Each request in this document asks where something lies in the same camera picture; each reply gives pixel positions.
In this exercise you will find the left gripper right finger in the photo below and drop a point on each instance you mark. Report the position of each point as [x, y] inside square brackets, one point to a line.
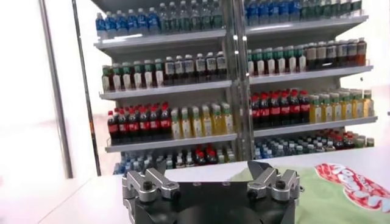
[275, 184]

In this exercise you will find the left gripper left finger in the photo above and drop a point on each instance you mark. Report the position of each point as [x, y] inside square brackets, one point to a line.
[146, 185]

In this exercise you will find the light green t-shirt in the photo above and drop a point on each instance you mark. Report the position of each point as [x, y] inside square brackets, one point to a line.
[320, 201]

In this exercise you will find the small green-tinted water bottle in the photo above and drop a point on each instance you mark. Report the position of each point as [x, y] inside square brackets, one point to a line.
[147, 159]
[279, 150]
[138, 162]

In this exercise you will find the small blue drink bottle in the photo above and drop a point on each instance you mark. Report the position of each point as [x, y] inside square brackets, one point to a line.
[269, 151]
[119, 165]
[260, 151]
[129, 164]

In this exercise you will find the small white-labelled dark bottle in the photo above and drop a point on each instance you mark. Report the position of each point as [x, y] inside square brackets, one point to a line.
[310, 147]
[299, 148]
[170, 162]

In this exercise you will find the small dark drink bottle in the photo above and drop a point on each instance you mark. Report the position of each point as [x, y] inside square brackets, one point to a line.
[320, 146]
[189, 159]
[330, 145]
[179, 160]

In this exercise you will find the small red-capped cola bottle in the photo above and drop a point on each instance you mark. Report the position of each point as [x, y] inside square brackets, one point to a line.
[339, 143]
[211, 156]
[200, 158]
[349, 143]

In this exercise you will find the yellow juice bottle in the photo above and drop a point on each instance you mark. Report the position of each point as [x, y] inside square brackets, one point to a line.
[196, 123]
[326, 109]
[206, 121]
[368, 104]
[175, 125]
[336, 108]
[186, 124]
[346, 107]
[357, 105]
[217, 120]
[227, 119]
[315, 110]

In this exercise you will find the grey beverage shelf unit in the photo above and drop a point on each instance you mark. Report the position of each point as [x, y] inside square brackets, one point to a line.
[167, 89]
[304, 74]

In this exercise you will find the green-capped brown tea bottle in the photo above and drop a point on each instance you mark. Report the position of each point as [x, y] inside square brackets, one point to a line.
[259, 63]
[250, 64]
[158, 74]
[116, 78]
[126, 77]
[301, 59]
[106, 79]
[269, 61]
[291, 60]
[280, 61]
[137, 76]
[148, 75]

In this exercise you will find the white-capped dark labelled bottle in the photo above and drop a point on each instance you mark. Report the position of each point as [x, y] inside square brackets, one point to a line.
[169, 71]
[321, 56]
[211, 67]
[342, 53]
[331, 54]
[200, 68]
[179, 70]
[362, 51]
[352, 53]
[189, 69]
[221, 66]
[311, 57]

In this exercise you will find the blue-labelled water bottle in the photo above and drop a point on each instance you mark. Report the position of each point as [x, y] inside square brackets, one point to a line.
[142, 22]
[291, 9]
[271, 11]
[281, 10]
[261, 11]
[132, 23]
[250, 12]
[111, 26]
[153, 21]
[121, 25]
[100, 27]

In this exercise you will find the green-labelled water bottle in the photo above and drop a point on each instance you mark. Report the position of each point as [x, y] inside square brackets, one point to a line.
[163, 19]
[310, 8]
[341, 6]
[173, 18]
[331, 7]
[205, 15]
[356, 6]
[321, 8]
[216, 14]
[184, 17]
[195, 16]

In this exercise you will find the black frame pole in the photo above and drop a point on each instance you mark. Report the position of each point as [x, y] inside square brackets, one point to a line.
[86, 91]

